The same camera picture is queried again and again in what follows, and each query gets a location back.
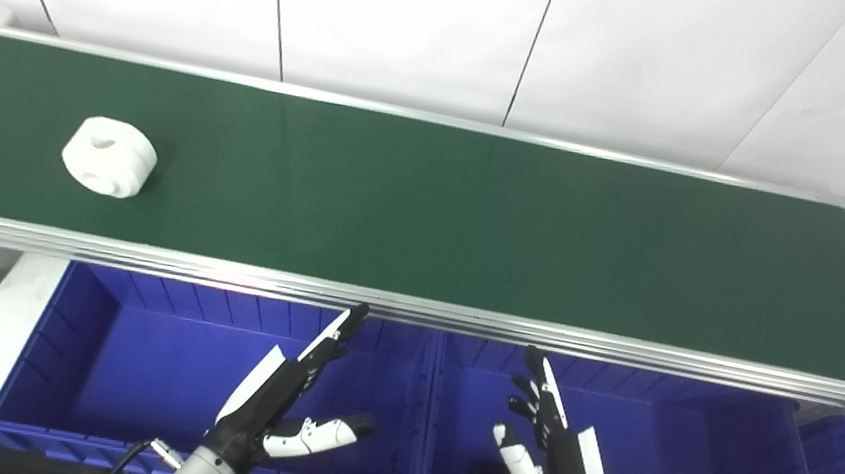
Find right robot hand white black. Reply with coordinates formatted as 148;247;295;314
486;342;639;474

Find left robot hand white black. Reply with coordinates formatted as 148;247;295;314
198;284;394;474

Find white round plastic part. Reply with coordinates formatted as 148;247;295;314
56;111;163;203

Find green conveyor belt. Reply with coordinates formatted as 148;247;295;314
0;20;845;417
0;30;845;385

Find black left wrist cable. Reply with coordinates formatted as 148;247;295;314
104;431;186;474

